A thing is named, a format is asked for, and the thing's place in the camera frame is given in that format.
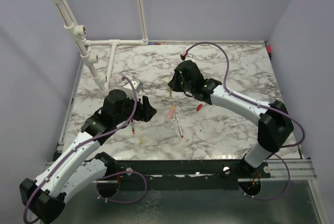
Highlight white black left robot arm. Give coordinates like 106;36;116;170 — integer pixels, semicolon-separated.
19;89;157;223

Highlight pink orange-tipped marker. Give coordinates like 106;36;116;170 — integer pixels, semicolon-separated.
165;104;176;122

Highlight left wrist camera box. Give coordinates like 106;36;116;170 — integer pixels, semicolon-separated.
123;80;143;97

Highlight white red-tipped pen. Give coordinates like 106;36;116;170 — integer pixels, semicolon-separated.
175;113;184;138

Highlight red orange-ended pen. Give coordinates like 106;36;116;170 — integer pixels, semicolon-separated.
130;119;136;135

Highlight aluminium rail frame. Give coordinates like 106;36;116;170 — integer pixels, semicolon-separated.
41;158;318;183

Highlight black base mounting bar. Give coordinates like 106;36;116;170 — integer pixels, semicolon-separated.
95;159;271;193

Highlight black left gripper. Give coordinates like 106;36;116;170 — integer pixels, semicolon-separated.
114;92;157;125

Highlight white PVC pipe frame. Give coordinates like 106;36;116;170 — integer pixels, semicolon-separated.
51;0;149;95

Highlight red black corner clamp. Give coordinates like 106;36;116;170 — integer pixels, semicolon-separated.
266;44;272;59

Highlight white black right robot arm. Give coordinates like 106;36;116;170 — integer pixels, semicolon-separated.
168;60;294;178

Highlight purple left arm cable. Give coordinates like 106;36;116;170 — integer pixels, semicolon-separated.
22;76;148;223

